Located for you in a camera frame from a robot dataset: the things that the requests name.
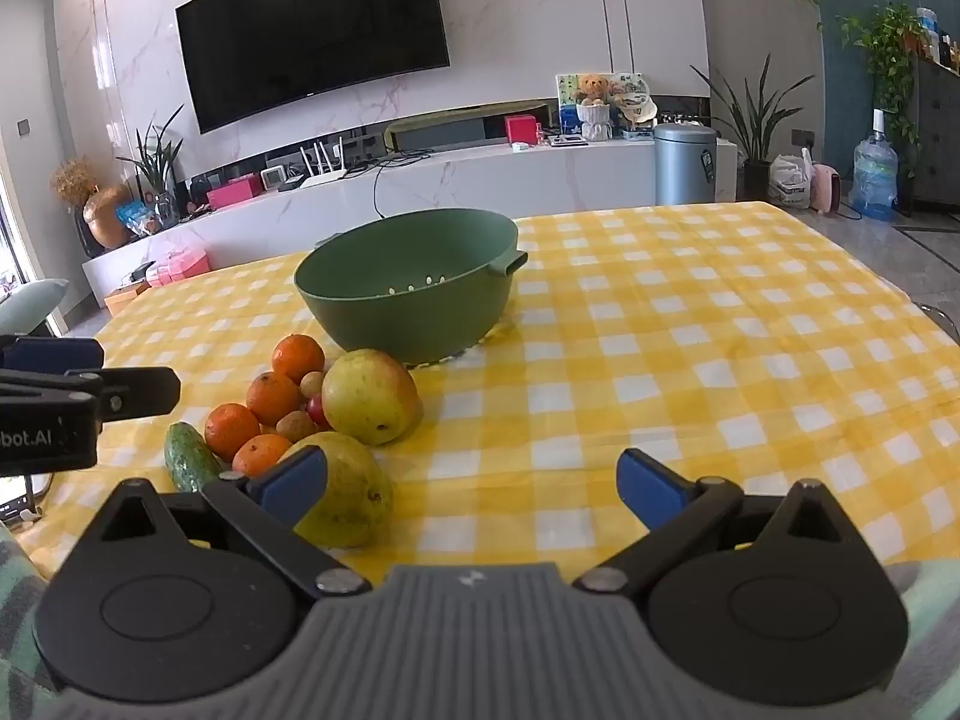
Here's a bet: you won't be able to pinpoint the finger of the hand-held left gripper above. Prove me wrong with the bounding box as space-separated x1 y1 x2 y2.
0 367 181 421
0 337 106 374

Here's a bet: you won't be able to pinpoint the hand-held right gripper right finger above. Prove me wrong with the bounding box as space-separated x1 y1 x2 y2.
574 448 845 592

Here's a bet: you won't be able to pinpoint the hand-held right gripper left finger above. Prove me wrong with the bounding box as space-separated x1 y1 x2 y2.
97 446 372 595

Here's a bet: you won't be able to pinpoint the orange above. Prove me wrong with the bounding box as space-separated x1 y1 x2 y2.
204 403 261 462
232 433 292 477
271 334 326 385
246 371 302 427

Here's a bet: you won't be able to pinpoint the yellow-green mango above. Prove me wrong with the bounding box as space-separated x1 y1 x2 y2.
281 431 395 548
322 349 421 445

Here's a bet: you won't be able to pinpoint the green cucumber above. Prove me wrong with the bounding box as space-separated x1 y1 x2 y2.
165 422 224 494

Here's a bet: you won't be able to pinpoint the green colander bowl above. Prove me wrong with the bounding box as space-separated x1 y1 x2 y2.
294 208 528 367

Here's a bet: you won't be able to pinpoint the pale green cushion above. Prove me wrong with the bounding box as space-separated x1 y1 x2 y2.
0 277 70 338

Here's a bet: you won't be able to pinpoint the brown wooden box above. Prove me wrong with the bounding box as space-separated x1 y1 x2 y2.
103 283 151 316

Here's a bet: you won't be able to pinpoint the pink gift boxes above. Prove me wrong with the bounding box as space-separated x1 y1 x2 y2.
146 247 211 287

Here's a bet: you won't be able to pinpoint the yellow checked tablecloth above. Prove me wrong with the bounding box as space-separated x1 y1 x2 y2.
15 201 960 575

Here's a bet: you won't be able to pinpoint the bronze round vase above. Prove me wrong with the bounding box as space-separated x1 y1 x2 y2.
82 184 136 252

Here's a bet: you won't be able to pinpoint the blue snack bag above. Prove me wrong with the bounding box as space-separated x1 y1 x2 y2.
116 199 158 235

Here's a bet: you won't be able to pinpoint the dried flower bunch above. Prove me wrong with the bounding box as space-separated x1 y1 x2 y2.
51 157 102 207

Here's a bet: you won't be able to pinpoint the leafy plant in glass vase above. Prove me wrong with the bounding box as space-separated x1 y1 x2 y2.
116 103 187 230

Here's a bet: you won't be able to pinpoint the magenta box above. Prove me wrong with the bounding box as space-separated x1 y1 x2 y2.
206 174 262 209

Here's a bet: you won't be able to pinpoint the white router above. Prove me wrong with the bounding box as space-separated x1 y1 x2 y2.
298 136 352 188

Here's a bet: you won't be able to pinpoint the grey metal trash can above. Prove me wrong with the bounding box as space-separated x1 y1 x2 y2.
654 124 719 205

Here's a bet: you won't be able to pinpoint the white plastic bag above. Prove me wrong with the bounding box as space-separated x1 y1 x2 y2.
769 148 815 209

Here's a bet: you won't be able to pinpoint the white marble tv console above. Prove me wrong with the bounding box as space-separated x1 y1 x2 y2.
81 141 740 308

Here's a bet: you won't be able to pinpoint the pink small appliance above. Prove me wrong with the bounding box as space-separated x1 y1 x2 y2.
810 163 842 215

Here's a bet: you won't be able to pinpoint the white ribbed vase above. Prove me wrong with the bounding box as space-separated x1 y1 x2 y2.
577 101 614 143

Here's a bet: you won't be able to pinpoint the snake plant in black pot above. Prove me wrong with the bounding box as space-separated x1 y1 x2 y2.
690 52 815 200

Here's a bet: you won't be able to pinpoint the beige hat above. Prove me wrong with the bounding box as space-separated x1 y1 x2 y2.
619 97 661 132

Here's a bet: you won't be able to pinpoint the long black soundbar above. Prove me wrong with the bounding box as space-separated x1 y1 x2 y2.
384 109 552 155

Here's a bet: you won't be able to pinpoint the blue water jug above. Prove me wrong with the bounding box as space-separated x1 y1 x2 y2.
851 109 899 222

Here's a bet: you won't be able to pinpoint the round paper fan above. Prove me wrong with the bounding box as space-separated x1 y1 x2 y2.
609 73 650 110

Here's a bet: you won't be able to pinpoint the painted picture stand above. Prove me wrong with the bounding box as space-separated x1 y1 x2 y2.
555 73 593 128

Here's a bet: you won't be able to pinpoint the dark grey cabinet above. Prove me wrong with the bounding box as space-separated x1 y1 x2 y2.
896 56 960 218

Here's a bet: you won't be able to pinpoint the green pothos plant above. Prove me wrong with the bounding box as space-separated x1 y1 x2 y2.
836 4 927 166

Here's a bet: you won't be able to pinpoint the group of bottles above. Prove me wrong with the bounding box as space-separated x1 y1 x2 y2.
915 7 960 72

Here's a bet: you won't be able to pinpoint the black cable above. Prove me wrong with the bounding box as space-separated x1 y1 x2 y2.
371 150 436 222

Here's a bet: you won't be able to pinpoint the black wall television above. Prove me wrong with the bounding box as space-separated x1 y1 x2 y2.
175 0 451 134

